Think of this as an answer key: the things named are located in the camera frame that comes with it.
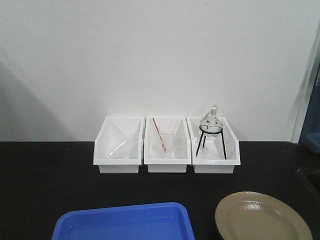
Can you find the right white storage bin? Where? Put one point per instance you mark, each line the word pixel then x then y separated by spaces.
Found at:
pixel 210 158

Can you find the beige plate with black rim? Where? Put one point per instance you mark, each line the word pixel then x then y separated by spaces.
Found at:
pixel 251 215

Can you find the blue plastic tray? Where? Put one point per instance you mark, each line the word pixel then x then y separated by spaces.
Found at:
pixel 154 221

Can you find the clear glass stirring rod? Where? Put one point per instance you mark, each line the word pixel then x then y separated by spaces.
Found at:
pixel 121 151

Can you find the clear glass beaker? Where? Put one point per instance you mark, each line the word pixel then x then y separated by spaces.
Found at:
pixel 167 138

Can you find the left white storage bin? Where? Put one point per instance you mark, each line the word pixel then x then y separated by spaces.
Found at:
pixel 112 133

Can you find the middle white storage bin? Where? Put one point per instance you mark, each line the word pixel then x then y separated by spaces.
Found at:
pixel 181 156

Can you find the white storage bin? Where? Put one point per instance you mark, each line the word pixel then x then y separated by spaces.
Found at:
pixel 112 133
pixel 181 156
pixel 210 158

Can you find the black metal tripod stand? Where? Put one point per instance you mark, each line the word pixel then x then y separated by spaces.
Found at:
pixel 202 139

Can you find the blue object at right edge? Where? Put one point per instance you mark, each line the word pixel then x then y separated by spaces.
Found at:
pixel 310 133

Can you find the glass alcohol lamp flask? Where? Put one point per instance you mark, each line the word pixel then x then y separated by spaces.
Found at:
pixel 210 123

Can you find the red glass thermometer rod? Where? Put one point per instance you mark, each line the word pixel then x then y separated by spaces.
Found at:
pixel 160 136

